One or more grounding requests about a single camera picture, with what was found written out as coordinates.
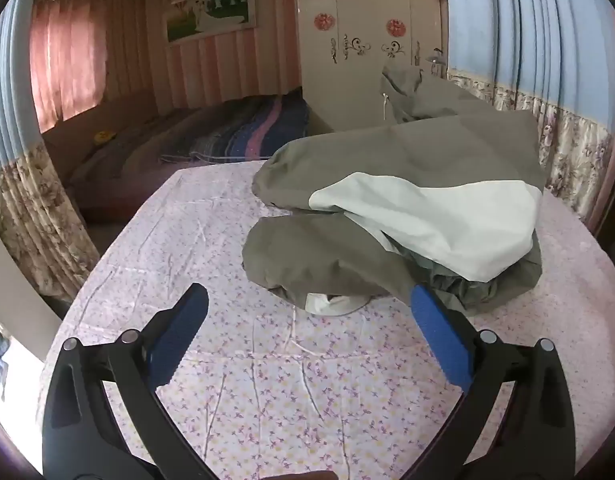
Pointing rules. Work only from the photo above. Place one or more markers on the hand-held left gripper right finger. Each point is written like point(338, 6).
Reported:
point(440, 335)

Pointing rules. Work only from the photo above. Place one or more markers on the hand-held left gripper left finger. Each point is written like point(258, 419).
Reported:
point(180, 335)

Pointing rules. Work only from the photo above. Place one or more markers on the olive and white jacket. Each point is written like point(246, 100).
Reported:
point(387, 160)

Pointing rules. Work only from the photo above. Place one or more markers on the person's left hand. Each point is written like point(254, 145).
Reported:
point(318, 475)

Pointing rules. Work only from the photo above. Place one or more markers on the floral bed sheet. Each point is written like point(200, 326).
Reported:
point(287, 385)

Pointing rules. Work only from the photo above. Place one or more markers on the bed with brown headboard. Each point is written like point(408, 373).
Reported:
point(137, 160)

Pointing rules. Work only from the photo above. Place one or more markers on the blue floral curtain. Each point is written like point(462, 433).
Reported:
point(32, 200)
point(527, 35)

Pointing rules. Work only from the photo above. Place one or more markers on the yellow plush toy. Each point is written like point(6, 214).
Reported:
point(105, 137)

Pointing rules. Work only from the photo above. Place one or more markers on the dark cabinet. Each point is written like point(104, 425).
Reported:
point(612, 210)

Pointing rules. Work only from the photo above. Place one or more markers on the striped blue pink blanket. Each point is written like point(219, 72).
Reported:
point(247, 130)

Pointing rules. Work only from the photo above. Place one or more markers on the white wardrobe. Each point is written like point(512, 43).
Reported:
point(357, 85)

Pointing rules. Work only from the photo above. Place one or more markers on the small table lamp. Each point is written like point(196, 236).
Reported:
point(436, 60)

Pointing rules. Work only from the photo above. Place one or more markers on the pink window curtain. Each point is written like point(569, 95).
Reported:
point(67, 60)

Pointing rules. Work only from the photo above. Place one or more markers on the red round wardrobe sticker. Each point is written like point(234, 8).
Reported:
point(324, 21)
point(396, 27)

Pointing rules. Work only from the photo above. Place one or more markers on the framed wall picture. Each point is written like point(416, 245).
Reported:
point(212, 10)

